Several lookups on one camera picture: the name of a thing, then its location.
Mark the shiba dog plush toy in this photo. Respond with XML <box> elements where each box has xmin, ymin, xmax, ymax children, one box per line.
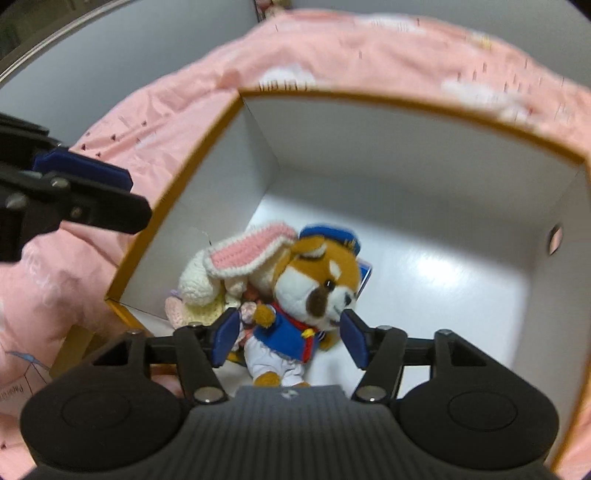
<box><xmin>243</xmin><ymin>224</ymin><xmax>362</xmax><ymax>387</ymax></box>

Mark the pink printed bed quilt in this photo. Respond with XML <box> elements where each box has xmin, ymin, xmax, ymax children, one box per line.
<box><xmin>1</xmin><ymin>11</ymin><xmax>590</xmax><ymax>479</ymax></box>

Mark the crochet white pink bunny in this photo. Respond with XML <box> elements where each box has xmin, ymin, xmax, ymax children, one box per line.
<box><xmin>164</xmin><ymin>221</ymin><xmax>297</xmax><ymax>328</ymax></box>

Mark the orange cardboard box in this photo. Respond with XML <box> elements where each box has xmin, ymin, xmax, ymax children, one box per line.
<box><xmin>104</xmin><ymin>87</ymin><xmax>591</xmax><ymax>476</ymax></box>

